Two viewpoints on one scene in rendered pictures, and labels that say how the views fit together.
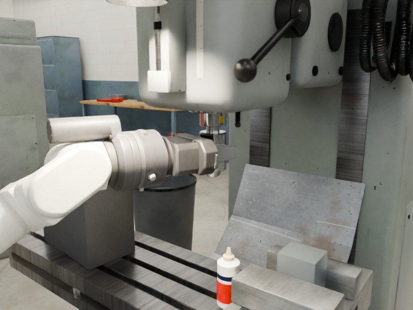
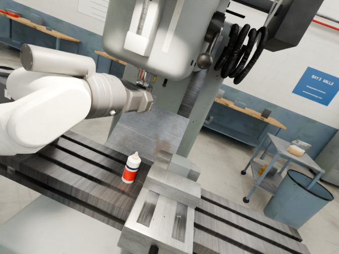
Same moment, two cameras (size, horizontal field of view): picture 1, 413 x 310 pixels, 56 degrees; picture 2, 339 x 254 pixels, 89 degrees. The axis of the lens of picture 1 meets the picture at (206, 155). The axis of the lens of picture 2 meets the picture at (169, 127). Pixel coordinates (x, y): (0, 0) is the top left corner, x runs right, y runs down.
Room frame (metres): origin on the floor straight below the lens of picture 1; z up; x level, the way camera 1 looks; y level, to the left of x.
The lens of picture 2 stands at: (0.21, 0.16, 1.36)
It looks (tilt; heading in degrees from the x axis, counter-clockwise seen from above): 21 degrees down; 326
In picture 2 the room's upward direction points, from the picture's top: 22 degrees clockwise
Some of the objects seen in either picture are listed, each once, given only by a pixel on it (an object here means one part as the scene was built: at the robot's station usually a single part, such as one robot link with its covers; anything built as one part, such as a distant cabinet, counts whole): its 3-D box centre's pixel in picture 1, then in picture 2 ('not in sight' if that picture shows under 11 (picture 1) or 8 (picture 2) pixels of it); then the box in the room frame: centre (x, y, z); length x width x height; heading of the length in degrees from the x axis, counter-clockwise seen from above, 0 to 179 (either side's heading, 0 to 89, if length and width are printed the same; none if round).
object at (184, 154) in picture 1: (165, 157); (116, 96); (0.60, 0.07, 1.23); 0.13 x 0.12 x 0.10; 33
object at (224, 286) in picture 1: (228, 275); (132, 166); (0.62, -0.04, 1.01); 0.04 x 0.04 x 0.11
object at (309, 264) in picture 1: (301, 269); (177, 168); (0.54, -0.15, 1.07); 0.06 x 0.05 x 0.06; 54
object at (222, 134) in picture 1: (212, 134); (144, 85); (0.65, -0.01, 1.26); 0.05 x 0.05 x 0.01
